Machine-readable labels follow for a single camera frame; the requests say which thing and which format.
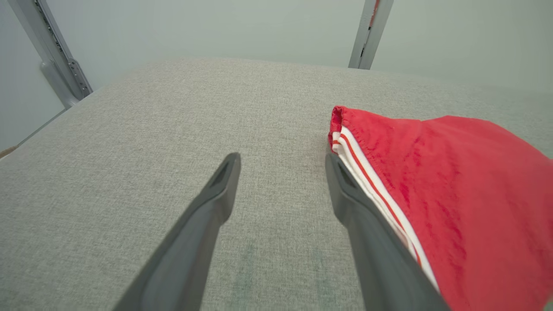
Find grey metal frame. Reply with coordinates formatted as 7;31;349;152
8;0;93;108

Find grey metal post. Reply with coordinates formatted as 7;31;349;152
348;0;394;70

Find red white-sleeved shirt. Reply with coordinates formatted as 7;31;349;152
327;105;553;311

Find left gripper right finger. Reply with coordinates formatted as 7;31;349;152
325;153;451;311

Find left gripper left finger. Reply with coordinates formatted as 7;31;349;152
112;152;242;311

